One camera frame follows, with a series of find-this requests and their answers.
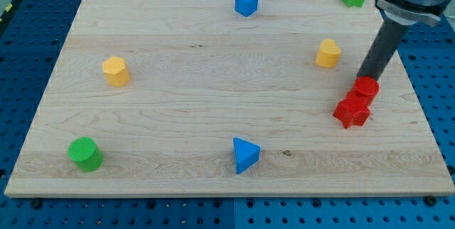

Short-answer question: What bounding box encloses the red cylinder block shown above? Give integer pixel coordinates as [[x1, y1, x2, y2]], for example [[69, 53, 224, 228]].
[[346, 76, 380, 106]]

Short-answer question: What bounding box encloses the blue cube block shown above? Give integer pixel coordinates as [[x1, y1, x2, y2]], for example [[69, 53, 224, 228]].
[[235, 0, 259, 17]]

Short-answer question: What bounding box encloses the light wooden board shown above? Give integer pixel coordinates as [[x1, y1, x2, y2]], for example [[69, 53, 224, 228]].
[[5, 0, 454, 198]]

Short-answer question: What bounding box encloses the yellow heart block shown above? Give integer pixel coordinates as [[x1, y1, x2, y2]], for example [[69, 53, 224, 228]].
[[315, 38, 341, 68]]

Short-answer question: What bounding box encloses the green cylinder block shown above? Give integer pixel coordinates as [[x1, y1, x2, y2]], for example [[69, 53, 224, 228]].
[[68, 137, 104, 172]]

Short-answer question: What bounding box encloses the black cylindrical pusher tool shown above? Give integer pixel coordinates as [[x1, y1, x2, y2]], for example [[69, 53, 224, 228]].
[[357, 18, 410, 80]]

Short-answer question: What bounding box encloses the red star block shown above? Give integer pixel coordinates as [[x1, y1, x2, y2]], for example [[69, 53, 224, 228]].
[[333, 97, 371, 129]]

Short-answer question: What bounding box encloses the yellow hexagon block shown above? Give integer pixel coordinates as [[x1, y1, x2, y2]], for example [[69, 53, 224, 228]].
[[102, 57, 131, 87]]

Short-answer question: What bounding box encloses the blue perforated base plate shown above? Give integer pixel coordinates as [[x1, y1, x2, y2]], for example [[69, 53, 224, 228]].
[[1, 0, 454, 228]]

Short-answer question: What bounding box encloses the blue triangle block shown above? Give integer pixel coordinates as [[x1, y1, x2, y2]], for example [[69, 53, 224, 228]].
[[233, 137, 261, 174]]

